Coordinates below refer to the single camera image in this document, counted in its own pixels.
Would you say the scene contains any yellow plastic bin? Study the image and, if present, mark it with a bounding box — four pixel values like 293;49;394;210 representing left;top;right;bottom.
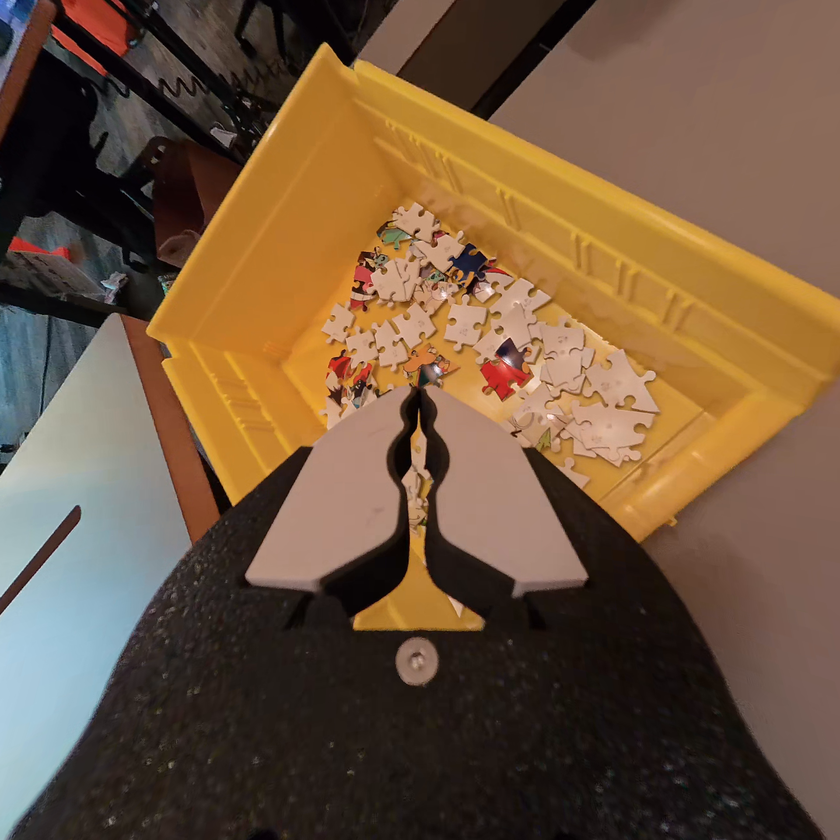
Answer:
146;42;840;543

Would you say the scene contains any brown bag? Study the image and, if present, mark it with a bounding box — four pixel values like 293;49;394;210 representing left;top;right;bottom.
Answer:
152;138;245;270

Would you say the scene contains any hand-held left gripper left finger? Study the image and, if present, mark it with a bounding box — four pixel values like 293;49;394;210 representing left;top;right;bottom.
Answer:
245;385;421;618

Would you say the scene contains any pile of colourful puzzle pieces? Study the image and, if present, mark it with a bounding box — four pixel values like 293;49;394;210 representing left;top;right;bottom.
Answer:
319;202;660;490

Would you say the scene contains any black tripod stand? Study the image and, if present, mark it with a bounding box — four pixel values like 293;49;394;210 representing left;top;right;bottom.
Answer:
52;0;277;165

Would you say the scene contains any coiled black cable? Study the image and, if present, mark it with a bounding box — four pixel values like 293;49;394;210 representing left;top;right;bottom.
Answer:
157;62;290;101

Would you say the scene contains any single curved puzzle piece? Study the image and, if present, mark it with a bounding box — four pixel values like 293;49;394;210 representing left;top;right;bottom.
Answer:
406;444;431;534

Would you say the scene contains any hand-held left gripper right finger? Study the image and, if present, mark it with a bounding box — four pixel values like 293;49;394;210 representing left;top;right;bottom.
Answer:
419;387;589;621

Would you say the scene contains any orange fabric item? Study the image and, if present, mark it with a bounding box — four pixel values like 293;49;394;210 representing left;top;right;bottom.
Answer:
52;0;142;61

